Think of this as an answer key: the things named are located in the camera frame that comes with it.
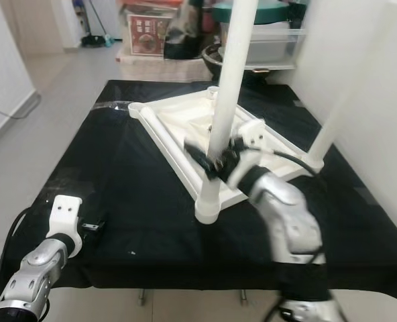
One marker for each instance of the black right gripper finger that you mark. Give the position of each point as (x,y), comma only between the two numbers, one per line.
(204,159)

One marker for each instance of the white plastic children table top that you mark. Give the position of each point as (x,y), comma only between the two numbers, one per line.
(178,117)

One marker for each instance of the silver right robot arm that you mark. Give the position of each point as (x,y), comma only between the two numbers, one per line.
(289,221)

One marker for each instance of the black table cloth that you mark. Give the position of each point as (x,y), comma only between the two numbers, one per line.
(131,215)

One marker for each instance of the metal table leg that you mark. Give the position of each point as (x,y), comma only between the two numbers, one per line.
(142,297)
(243,298)

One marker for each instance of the black round wok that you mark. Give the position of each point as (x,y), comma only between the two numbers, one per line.
(215,64)

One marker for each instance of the white low storage box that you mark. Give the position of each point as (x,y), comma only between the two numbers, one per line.
(158,68)

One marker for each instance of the clear tape strip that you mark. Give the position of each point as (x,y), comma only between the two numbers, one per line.
(111,105)

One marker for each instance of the clear plastic storage bin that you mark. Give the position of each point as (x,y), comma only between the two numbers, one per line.
(275,47)

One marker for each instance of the black glossy bag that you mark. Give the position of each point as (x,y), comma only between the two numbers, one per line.
(184,33)

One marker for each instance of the red printed carton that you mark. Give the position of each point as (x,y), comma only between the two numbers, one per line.
(150,35)

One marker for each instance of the teal dustpan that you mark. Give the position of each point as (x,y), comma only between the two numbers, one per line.
(108,40)

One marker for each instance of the green round pot lid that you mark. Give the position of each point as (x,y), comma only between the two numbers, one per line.
(272,12)

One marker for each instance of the black floor mop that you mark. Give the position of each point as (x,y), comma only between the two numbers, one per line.
(93,41)

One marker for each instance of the clear storage box orange lid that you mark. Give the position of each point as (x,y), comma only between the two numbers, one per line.
(158,3)

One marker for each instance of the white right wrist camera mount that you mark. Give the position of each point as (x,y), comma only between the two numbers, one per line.
(255,134)

